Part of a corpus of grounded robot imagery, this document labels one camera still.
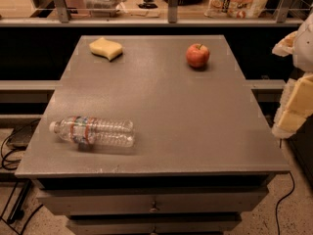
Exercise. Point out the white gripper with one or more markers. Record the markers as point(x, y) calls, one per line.
point(304, 51)

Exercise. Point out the yellow sponge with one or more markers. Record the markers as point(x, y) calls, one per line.
point(106, 48)

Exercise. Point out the clear plastic container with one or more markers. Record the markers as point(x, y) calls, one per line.
point(102, 8)

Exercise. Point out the red apple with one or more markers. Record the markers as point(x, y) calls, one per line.
point(197, 55)

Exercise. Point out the black power adapter box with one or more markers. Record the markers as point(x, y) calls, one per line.
point(20, 137)

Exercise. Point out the clear plastic water bottle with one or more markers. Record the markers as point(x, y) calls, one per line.
point(95, 131)

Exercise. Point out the upper grey drawer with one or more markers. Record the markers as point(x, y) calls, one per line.
point(98, 202)

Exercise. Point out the grey drawer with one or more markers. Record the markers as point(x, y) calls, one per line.
point(98, 202)
point(154, 225)

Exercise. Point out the printed food bag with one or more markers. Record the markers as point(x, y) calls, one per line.
point(238, 9)

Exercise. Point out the lower grey drawer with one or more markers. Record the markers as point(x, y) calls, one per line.
point(154, 225)

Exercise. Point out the grey drawer cabinet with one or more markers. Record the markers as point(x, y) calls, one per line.
point(193, 129)

